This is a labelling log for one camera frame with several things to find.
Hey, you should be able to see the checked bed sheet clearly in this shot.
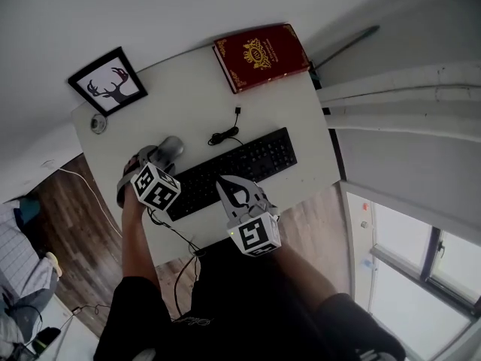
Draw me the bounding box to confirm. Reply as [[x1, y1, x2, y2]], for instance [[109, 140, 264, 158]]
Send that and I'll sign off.
[[0, 200, 58, 300]]

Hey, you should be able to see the black keyboard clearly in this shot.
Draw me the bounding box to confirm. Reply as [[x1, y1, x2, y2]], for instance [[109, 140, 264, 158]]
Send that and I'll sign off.
[[166, 126, 298, 222]]

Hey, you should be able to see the small charger with cable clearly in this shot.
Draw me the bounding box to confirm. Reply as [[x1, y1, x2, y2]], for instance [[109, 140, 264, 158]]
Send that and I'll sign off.
[[70, 302, 110, 317]]

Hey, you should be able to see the dark framed window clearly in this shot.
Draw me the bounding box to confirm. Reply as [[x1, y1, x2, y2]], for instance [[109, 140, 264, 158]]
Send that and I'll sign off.
[[368, 201, 481, 317]]

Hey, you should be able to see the white floor cable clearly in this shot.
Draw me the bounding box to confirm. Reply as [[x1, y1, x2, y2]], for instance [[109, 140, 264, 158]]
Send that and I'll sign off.
[[57, 167, 124, 237]]

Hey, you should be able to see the red hardcover book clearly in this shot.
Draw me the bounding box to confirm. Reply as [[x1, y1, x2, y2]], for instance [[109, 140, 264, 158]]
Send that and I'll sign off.
[[212, 23, 312, 95]]

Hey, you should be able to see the black framed deer picture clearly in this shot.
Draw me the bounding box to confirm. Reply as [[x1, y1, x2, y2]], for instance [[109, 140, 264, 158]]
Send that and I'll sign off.
[[67, 46, 149, 118]]

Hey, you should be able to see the teal cloth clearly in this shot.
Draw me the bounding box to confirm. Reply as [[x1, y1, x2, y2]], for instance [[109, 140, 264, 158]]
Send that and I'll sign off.
[[17, 196, 41, 226]]

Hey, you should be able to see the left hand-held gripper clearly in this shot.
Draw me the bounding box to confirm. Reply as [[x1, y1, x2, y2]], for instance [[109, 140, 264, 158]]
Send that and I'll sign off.
[[116, 145, 182, 213]]

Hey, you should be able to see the black USB cable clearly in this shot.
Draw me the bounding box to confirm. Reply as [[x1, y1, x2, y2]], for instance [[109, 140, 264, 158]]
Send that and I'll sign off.
[[207, 105, 246, 147]]

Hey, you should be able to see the round grey desk grommet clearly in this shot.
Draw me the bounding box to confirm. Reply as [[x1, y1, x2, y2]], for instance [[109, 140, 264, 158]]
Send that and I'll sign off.
[[89, 113, 110, 135]]

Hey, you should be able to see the person's left forearm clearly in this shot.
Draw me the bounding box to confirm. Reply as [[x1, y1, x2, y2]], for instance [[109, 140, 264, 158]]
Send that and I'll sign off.
[[120, 190, 162, 289]]

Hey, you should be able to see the grey computer mouse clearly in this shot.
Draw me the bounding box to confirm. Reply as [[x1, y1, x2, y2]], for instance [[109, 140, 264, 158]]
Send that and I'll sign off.
[[155, 135, 186, 165]]

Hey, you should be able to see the person's right forearm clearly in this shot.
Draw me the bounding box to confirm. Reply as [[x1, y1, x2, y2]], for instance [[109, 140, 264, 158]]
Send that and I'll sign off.
[[268, 243, 338, 308]]

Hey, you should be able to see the person's black t-shirt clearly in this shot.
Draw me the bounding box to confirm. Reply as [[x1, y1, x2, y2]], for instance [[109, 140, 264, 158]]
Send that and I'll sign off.
[[92, 238, 407, 361]]

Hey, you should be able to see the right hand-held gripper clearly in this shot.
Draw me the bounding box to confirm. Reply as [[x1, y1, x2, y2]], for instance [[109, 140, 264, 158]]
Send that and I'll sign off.
[[215, 175, 283, 258]]

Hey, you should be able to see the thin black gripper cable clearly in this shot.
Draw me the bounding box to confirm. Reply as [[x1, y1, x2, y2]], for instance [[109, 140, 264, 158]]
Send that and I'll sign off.
[[146, 207, 207, 317]]

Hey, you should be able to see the grey blanket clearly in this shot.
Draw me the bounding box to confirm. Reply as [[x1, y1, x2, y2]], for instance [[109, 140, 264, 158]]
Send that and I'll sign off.
[[0, 272, 59, 347]]

